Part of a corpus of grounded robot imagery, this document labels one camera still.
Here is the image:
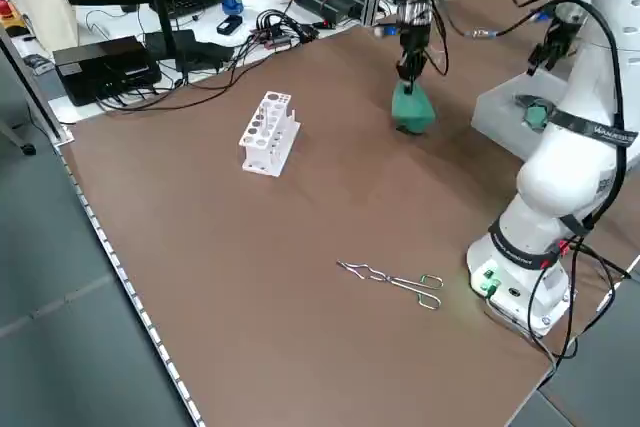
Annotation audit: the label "small grey device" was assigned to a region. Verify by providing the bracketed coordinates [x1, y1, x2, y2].
[24, 53, 55, 76]

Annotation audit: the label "aluminium frame strut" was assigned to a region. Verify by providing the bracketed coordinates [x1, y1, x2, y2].
[0, 25, 75, 147]

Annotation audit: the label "metal crucible tongs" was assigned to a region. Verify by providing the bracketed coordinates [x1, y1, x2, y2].
[335, 259, 444, 311]

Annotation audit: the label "aluminium table edge rail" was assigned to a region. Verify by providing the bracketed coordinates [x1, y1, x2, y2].
[52, 129, 207, 427]

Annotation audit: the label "black cable bundle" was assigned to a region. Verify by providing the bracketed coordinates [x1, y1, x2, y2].
[519, 239, 632, 363]

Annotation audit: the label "black keyboard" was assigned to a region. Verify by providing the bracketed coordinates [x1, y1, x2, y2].
[167, 0, 227, 18]

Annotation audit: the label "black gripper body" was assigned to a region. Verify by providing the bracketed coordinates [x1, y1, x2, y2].
[542, 14, 584, 56]
[398, 21, 430, 56]

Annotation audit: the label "black cable hub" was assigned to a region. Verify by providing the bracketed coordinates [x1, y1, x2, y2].
[255, 9, 321, 52]

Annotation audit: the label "small black adapter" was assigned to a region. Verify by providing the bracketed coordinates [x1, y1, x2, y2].
[215, 15, 244, 37]

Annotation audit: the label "green and grey cloth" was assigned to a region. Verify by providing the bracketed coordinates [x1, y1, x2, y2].
[513, 93, 554, 132]

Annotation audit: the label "white test tube rack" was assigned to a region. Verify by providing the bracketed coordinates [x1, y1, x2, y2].
[238, 90, 302, 178]

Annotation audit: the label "beige board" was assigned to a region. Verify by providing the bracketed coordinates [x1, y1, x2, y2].
[0, 0, 80, 54]

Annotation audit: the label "black electronics box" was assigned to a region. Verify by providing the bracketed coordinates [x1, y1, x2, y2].
[52, 35, 163, 107]

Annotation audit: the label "black cable loop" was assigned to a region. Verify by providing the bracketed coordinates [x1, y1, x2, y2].
[94, 41, 304, 114]

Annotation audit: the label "white plastic box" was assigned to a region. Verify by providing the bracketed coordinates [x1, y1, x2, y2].
[470, 69, 571, 158]

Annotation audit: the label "black monitor stand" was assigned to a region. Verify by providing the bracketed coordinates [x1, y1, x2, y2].
[142, 0, 235, 74]

